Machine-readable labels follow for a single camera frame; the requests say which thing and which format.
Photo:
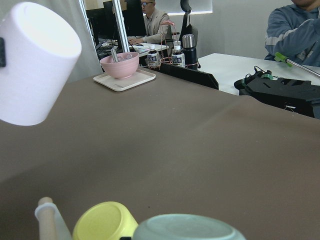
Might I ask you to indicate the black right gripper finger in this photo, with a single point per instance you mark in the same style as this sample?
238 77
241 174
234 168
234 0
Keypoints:
2 53

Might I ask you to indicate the white wire cup rack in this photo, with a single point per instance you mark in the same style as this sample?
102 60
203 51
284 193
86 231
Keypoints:
50 221

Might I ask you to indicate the person in blue hoodie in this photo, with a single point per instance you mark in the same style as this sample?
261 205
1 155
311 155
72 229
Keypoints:
294 31

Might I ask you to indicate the cream square tray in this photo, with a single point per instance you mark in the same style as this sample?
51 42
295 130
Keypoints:
119 85

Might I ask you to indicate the pink plastic cup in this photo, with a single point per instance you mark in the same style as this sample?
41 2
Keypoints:
41 50

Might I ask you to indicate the seated man in beige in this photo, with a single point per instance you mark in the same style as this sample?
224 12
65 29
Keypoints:
155 32

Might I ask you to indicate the green plastic cup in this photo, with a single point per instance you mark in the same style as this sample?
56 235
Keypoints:
180 226

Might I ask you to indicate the tea bottle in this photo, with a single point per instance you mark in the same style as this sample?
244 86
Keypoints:
153 58
178 57

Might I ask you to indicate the yellow plastic cup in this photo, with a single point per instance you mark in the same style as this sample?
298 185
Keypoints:
108 220

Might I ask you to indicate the pink bowl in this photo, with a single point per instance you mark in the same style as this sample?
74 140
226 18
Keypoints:
127 65

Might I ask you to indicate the black equipment box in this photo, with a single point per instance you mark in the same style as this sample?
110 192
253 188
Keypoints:
298 96

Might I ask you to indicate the dark thermos flask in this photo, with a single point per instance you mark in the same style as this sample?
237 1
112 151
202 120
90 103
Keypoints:
190 51

